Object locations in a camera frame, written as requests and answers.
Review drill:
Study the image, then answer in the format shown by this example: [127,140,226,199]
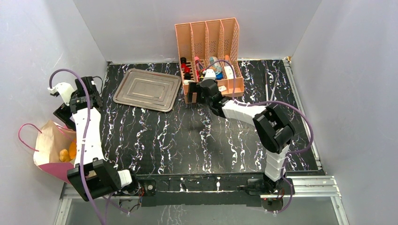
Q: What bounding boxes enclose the silver metal tray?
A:
[113,68,182,112]

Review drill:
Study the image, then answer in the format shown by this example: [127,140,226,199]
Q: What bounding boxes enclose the orange fake bread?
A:
[59,149,71,162]
[68,141,77,160]

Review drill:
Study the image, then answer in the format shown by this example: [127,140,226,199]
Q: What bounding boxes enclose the metal tongs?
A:
[265,69,279,101]

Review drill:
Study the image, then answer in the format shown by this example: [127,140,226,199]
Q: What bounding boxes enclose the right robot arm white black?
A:
[188,79,296,195]

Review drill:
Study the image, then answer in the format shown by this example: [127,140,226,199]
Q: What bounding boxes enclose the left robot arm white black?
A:
[48,76,140,202]

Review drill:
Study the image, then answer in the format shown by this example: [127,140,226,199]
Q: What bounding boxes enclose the small white packet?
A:
[218,86,227,92]

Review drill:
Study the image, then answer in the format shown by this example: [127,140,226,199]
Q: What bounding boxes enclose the black red item in organizer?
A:
[180,57,193,81]

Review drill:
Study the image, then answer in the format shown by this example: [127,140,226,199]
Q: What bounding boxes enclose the blue tape dispenser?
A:
[209,56,223,80]

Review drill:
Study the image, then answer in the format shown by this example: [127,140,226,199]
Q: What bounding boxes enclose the pink bottle in organizer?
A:
[194,56,205,79]

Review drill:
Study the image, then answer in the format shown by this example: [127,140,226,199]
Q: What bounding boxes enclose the white box in organizer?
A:
[224,65,237,79]

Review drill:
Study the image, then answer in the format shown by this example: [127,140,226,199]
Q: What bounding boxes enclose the orange desk file organizer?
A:
[175,18,245,104]

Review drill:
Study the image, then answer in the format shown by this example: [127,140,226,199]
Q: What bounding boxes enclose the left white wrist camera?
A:
[47,82,75,106]

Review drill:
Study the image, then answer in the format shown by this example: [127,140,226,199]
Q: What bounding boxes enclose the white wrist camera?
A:
[202,68,216,81]
[47,82,75,106]

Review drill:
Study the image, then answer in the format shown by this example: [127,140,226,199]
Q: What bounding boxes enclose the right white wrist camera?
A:
[202,68,216,81]

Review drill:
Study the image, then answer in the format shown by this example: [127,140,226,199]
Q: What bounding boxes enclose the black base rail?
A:
[138,172,262,207]

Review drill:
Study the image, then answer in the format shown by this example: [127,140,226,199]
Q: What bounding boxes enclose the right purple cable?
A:
[203,60,314,215]

